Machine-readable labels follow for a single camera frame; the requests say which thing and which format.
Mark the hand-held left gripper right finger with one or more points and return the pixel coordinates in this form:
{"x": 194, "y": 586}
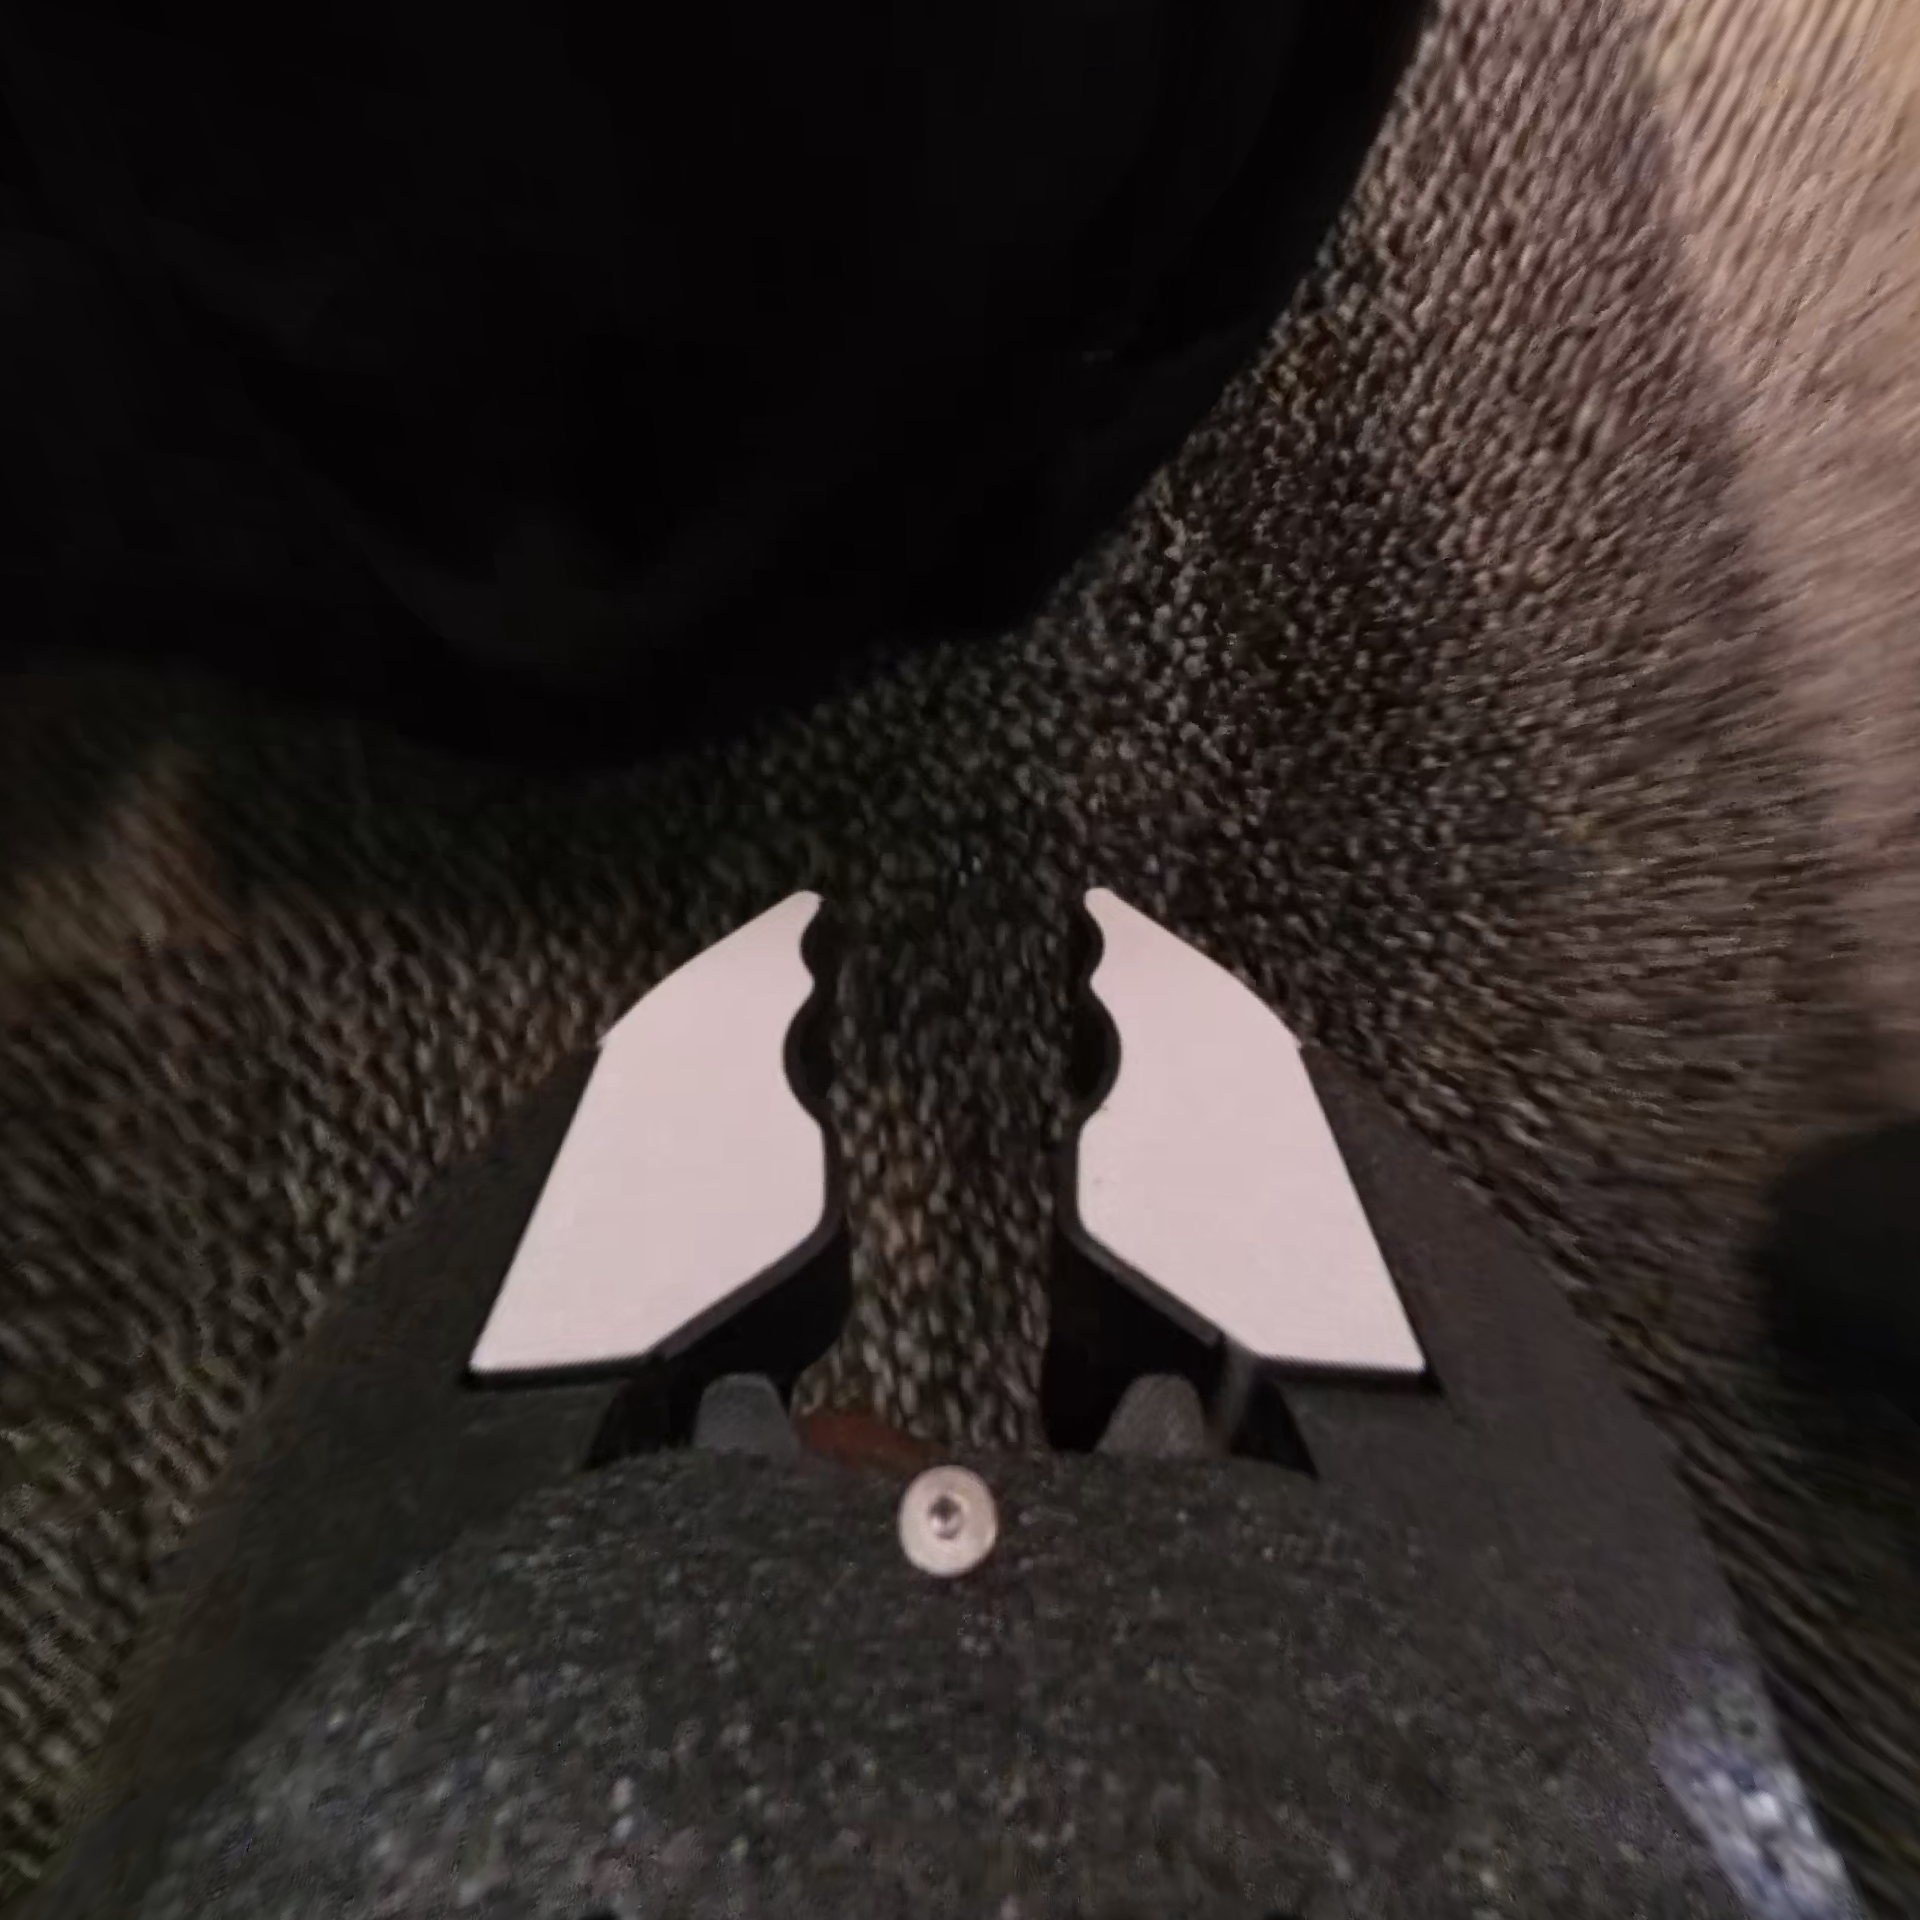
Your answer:
{"x": 1229, "y": 1171}

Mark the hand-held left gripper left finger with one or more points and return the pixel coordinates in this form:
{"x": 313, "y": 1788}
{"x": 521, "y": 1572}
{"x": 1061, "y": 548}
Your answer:
{"x": 675, "y": 1171}

